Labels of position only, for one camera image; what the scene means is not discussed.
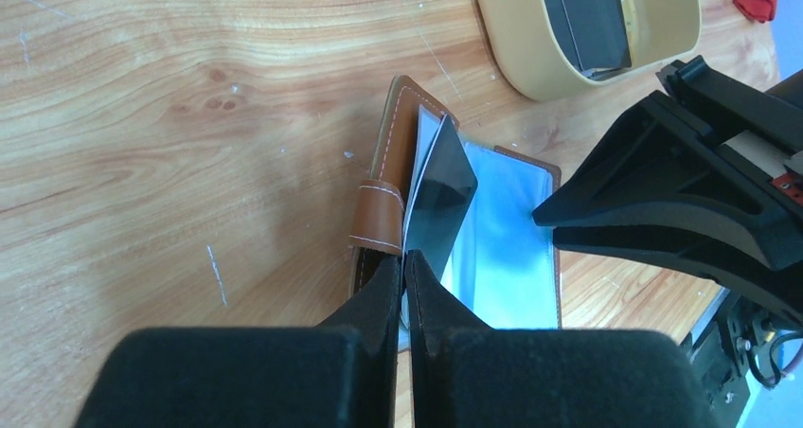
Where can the brown leather card holder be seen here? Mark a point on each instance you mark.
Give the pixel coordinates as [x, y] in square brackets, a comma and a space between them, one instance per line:
[504, 267]

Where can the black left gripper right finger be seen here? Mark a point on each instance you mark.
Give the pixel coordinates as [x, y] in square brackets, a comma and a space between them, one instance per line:
[468, 374]

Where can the beige oval tray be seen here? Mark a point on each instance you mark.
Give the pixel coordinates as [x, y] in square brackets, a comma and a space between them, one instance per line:
[528, 54]

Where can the black card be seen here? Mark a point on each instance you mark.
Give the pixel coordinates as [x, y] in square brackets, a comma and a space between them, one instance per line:
[443, 184]
[591, 34]

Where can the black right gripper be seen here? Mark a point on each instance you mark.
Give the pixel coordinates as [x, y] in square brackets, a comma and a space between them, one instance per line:
[693, 183]

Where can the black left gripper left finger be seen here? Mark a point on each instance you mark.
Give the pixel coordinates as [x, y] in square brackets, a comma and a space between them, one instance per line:
[339, 373]

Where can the gold card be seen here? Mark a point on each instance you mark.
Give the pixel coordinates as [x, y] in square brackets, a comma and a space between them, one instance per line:
[629, 17]

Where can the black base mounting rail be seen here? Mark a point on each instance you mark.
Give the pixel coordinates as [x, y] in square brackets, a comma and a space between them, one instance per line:
[735, 350]

